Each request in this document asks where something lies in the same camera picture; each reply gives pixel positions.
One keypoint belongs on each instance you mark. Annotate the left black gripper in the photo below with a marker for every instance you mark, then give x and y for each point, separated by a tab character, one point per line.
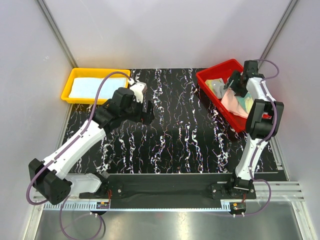
147	117

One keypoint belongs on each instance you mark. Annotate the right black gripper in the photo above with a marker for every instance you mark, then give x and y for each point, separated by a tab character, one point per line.
239	92

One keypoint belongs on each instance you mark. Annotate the pink towel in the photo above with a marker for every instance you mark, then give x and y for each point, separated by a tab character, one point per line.
231	104

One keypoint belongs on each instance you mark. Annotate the light blue towel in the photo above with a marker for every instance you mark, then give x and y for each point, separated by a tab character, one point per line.
87	87

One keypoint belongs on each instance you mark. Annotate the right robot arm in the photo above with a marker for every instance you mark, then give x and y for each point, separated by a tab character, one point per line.
262	124

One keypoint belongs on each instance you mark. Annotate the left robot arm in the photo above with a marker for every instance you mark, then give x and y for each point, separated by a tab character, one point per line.
50	176

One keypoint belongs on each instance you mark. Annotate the red plastic bin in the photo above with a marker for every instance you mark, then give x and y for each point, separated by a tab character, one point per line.
222	70

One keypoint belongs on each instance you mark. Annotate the grey towel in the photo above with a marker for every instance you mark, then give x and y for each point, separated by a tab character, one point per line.
217	86

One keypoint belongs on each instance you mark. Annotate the teal patterned towel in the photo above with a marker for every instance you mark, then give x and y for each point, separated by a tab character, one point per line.
245	102

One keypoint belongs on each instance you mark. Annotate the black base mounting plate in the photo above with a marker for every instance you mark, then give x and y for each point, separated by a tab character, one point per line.
213	185

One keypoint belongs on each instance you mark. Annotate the yellow plastic bin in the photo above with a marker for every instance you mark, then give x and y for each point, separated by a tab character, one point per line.
90	73

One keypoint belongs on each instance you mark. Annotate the left small electronics board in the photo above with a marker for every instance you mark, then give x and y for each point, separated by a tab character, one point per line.
103	205

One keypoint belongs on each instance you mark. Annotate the small electronics board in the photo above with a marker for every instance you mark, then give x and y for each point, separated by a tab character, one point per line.
103	205
238	206

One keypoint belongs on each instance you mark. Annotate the right small electronics board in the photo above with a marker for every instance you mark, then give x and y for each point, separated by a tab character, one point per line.
238	206

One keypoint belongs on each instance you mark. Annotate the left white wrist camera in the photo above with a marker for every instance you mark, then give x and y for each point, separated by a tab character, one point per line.
139	88

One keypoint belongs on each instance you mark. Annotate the right corner aluminium post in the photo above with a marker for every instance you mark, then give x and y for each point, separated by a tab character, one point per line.
290	8

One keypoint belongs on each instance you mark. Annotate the corner aluminium post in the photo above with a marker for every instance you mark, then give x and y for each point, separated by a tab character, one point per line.
43	7
290	8

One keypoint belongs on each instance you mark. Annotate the aluminium frame rail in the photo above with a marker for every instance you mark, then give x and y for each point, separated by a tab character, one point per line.
277	192

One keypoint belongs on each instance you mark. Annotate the left corner aluminium post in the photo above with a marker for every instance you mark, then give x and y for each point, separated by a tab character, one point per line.
43	7

